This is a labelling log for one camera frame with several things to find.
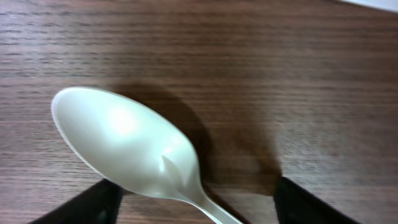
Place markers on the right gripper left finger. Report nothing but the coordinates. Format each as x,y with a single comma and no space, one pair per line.
98,204

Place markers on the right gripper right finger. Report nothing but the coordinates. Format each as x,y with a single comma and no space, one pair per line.
295,205

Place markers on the white spoon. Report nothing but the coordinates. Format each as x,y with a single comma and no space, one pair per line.
133,146

